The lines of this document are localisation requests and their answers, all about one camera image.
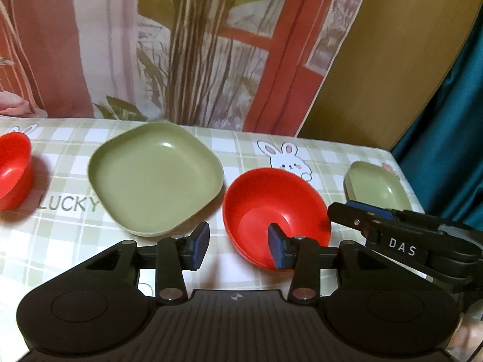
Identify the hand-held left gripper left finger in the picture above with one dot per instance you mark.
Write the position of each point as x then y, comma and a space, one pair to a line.
202, 244

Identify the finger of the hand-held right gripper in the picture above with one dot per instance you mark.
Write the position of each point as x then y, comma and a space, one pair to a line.
371, 210
349, 219

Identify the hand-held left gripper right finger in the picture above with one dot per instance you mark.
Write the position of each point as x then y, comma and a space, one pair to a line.
275, 249

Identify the green square plate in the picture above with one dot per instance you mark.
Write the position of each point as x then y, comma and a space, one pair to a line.
154, 173
373, 185

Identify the red plastic bowl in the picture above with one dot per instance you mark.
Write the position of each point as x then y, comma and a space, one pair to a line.
271, 200
13, 169

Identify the green plaid bunny tablecloth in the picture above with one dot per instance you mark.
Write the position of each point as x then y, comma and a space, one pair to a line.
230, 151

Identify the teal curtain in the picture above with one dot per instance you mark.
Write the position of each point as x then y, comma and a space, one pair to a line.
452, 139

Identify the brown wooden board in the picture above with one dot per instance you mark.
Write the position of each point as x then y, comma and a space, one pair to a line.
392, 64

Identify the printed plant backdrop cloth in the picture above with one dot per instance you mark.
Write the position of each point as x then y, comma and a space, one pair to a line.
113, 45

